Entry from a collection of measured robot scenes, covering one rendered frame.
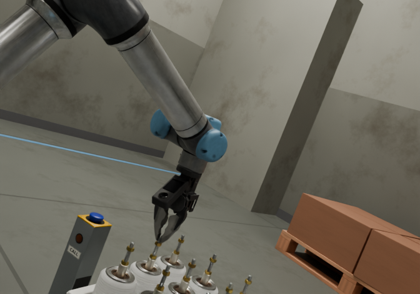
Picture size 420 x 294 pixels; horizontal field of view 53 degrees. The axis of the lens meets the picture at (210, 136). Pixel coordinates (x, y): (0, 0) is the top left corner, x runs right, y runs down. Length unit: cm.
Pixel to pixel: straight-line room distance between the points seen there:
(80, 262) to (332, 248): 181
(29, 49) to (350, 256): 219
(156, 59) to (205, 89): 368
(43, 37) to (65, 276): 67
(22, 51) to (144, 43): 23
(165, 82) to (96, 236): 53
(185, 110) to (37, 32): 32
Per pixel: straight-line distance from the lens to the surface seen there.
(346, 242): 268
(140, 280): 118
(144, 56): 82
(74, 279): 125
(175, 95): 86
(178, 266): 130
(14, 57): 87
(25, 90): 388
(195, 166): 111
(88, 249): 122
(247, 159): 390
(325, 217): 277
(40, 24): 87
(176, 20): 447
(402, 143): 367
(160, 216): 117
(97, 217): 121
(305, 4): 409
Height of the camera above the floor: 72
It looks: 4 degrees down
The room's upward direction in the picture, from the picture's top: 22 degrees clockwise
